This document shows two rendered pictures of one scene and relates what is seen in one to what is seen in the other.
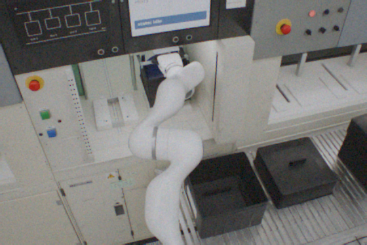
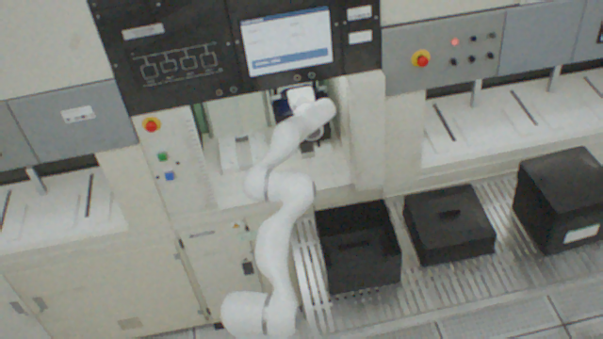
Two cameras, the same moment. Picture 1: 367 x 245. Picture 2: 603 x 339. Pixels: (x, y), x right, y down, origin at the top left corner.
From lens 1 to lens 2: 0.73 m
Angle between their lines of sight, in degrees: 8
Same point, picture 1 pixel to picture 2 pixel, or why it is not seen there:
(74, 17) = (189, 59)
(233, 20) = (360, 55)
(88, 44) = (205, 85)
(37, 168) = (153, 214)
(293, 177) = (441, 230)
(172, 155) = (283, 197)
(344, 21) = (500, 47)
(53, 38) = (170, 80)
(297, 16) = (436, 46)
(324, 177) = (480, 231)
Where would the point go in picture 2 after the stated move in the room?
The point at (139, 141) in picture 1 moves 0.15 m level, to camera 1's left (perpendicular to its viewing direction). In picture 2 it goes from (252, 184) to (204, 184)
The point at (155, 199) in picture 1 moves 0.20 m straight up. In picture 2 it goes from (264, 238) to (253, 191)
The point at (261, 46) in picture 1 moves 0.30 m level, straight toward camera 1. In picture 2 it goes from (397, 80) to (375, 134)
